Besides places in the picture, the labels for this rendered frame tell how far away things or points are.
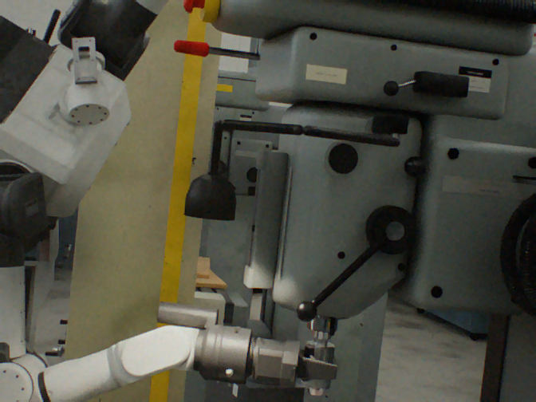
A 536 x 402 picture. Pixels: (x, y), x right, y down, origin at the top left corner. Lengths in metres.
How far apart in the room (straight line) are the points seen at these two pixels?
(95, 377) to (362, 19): 0.68
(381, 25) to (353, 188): 0.24
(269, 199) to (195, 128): 1.75
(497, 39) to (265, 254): 0.47
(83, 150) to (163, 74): 1.56
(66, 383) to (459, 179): 0.68
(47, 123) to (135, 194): 1.54
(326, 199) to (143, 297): 1.88
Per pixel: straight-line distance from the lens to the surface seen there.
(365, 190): 1.33
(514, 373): 1.65
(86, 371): 1.46
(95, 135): 1.58
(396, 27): 1.31
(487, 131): 1.38
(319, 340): 1.43
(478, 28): 1.36
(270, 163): 1.36
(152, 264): 3.12
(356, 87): 1.29
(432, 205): 1.35
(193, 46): 1.46
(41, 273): 1.89
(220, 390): 1.86
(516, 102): 1.41
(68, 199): 1.59
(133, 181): 3.08
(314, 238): 1.31
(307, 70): 1.27
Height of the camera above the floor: 1.55
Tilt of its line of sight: 3 degrees down
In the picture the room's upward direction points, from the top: 6 degrees clockwise
